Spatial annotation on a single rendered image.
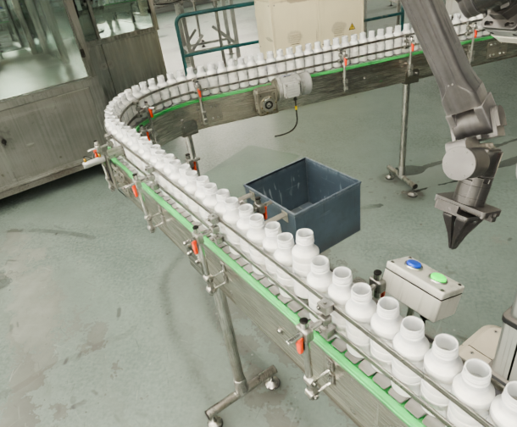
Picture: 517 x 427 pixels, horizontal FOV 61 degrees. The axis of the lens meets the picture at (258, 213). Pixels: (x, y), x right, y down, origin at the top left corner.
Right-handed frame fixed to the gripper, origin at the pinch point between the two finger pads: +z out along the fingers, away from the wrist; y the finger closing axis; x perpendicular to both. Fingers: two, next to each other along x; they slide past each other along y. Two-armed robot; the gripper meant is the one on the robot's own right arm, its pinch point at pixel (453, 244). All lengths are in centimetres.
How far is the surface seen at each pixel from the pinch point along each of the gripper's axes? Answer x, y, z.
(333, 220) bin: 33, -61, 24
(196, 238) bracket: -27, -54, 20
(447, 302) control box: -2.1, 3.5, 10.8
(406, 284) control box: -4.8, -4.4, 10.5
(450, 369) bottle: -18.0, 14.8, 12.5
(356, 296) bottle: -20.4, -4.3, 9.6
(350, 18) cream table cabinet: 303, -340, -74
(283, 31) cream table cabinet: 232, -364, -48
